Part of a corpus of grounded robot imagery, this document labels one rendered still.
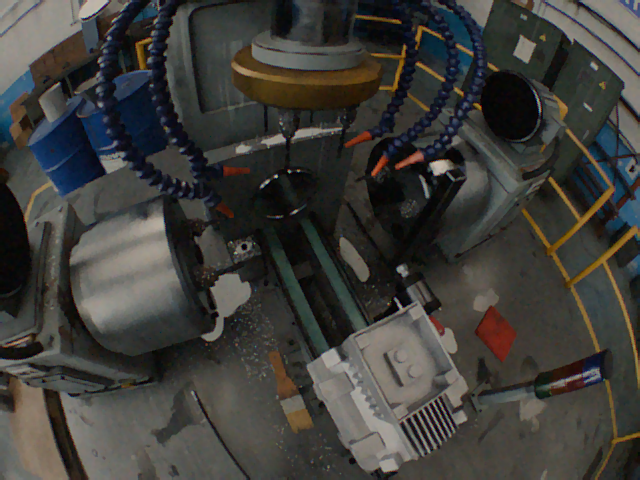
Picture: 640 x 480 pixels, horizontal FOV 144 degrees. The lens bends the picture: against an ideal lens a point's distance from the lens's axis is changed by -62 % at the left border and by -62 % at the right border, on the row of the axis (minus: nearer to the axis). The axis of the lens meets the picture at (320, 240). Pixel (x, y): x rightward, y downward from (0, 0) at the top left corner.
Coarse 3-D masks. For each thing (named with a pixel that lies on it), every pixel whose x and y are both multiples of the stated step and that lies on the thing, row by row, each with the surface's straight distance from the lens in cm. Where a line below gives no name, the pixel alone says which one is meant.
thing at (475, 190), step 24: (384, 144) 57; (408, 144) 52; (432, 144) 55; (456, 144) 60; (384, 168) 57; (408, 168) 53; (432, 168) 50; (480, 168) 61; (384, 192) 61; (408, 192) 54; (432, 192) 50; (480, 192) 60; (384, 216) 50; (408, 216) 53; (456, 216) 55; (432, 240) 54
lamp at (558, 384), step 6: (564, 366) 61; (552, 372) 62; (558, 372) 60; (564, 372) 59; (552, 378) 61; (558, 378) 60; (564, 378) 58; (552, 384) 60; (558, 384) 60; (564, 384) 59; (552, 390) 61; (558, 390) 60; (564, 390) 60
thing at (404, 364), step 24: (408, 312) 34; (360, 336) 31; (384, 336) 35; (408, 336) 36; (432, 336) 35; (360, 360) 31; (384, 360) 34; (408, 360) 34; (432, 360) 37; (360, 384) 35; (384, 384) 34; (408, 384) 35; (432, 384) 37; (384, 408) 32; (408, 408) 34
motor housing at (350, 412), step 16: (320, 368) 39; (336, 368) 38; (352, 384) 37; (336, 400) 38; (352, 400) 38; (448, 400) 43; (336, 416) 41; (352, 416) 38; (368, 416) 38; (416, 416) 37; (432, 416) 38; (448, 416) 41; (352, 432) 39; (368, 432) 39; (384, 432) 38; (400, 432) 37; (416, 432) 38; (432, 432) 38; (448, 432) 39; (400, 448) 39; (416, 448) 39; (432, 448) 39; (368, 464) 42
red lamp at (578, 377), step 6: (582, 360) 58; (570, 366) 59; (576, 366) 58; (582, 366) 56; (570, 372) 58; (576, 372) 57; (582, 372) 56; (570, 378) 58; (576, 378) 57; (582, 378) 56; (570, 384) 58; (576, 384) 57; (582, 384) 57; (570, 390) 60
